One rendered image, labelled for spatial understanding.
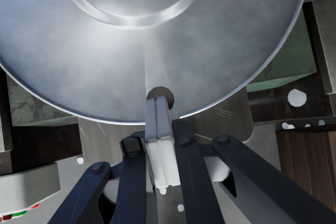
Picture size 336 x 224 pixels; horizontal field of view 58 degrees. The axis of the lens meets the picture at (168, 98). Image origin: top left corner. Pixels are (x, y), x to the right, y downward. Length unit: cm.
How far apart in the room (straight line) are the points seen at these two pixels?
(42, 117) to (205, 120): 23
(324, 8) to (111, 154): 33
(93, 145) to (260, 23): 17
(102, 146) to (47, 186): 28
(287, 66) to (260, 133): 67
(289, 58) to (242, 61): 17
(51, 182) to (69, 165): 56
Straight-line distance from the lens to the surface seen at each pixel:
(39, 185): 50
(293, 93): 41
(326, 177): 80
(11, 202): 46
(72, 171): 109
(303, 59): 42
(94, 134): 25
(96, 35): 26
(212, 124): 25
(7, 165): 46
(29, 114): 42
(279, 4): 28
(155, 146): 16
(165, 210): 106
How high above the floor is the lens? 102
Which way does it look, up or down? 84 degrees down
